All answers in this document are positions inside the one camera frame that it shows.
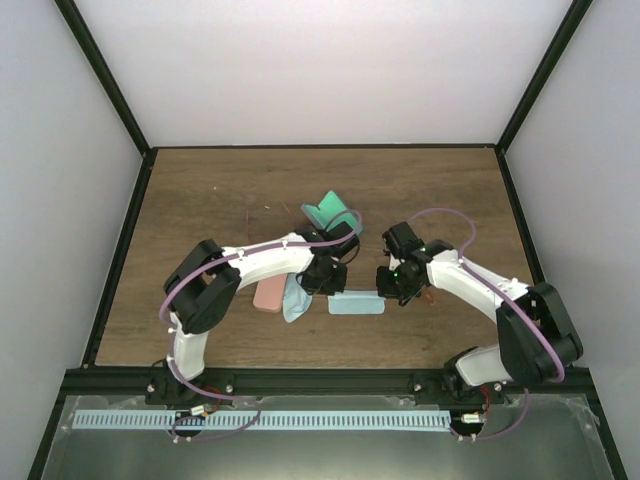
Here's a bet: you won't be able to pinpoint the orange transparent sunglasses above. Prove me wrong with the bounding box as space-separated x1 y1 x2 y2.
422 289 436 306

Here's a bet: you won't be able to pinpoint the light blue cleaning cloth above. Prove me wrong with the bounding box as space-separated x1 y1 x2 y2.
327 290 385 315

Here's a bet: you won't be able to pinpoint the pink glasses case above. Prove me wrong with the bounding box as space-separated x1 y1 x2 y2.
253 275 287 313

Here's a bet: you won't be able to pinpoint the grey glasses case green lining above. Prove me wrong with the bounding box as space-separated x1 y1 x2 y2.
301 190 363 235

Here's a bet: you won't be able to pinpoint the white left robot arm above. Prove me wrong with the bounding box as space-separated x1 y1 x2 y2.
159 222 360 404

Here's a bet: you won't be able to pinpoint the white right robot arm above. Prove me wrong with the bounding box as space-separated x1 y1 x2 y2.
376 222 584 403

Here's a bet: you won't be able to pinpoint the thin red sunglasses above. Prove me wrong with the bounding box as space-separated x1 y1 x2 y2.
245 201 300 243

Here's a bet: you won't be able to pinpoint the black front mounting rail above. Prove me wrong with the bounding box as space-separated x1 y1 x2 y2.
64 366 591 406

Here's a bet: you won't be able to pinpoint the black aluminium frame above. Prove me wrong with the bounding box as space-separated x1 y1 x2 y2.
27 0 629 480

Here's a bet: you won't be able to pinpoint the light blue slotted cable duct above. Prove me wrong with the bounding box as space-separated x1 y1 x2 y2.
71 410 451 432

